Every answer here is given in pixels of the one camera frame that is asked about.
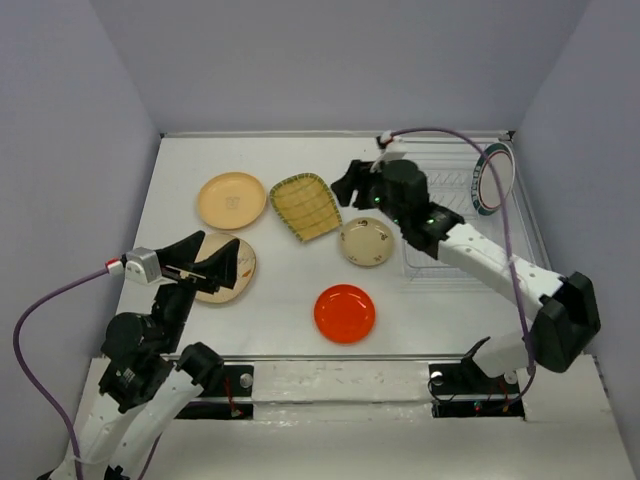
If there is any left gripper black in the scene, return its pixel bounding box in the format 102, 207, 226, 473
155, 228, 242, 350

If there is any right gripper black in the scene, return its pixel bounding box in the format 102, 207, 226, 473
332, 157, 410, 226

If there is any beige painted plate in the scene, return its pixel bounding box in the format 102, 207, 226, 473
195, 233, 257, 305

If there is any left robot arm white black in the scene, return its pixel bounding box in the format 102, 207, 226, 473
46, 231, 240, 479

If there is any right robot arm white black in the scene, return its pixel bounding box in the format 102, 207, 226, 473
331, 160, 601, 392

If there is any green yellow woven-pattern plate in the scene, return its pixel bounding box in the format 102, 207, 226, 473
269, 172, 343, 243

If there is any small beige patterned plate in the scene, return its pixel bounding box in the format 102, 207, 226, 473
339, 217, 395, 268

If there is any round yellow plate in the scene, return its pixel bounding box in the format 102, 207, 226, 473
196, 172, 267, 230

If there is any orange round plate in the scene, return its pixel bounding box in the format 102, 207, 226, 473
313, 284, 376, 345

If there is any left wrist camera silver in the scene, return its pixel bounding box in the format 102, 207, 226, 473
124, 247, 162, 285

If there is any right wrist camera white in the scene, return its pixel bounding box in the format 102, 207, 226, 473
370, 131, 408, 172

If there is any white wire dish rack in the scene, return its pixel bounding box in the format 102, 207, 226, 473
394, 140, 526, 284

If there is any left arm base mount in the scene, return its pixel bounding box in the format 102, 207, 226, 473
177, 363, 254, 421

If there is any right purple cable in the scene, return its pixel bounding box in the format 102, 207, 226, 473
387, 126, 539, 401

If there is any purple cable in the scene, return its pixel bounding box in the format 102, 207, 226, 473
12, 264, 166, 480
387, 126, 539, 401

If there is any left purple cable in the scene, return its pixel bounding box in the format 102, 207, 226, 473
12, 264, 166, 480

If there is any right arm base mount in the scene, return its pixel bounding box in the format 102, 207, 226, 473
427, 363, 525, 419

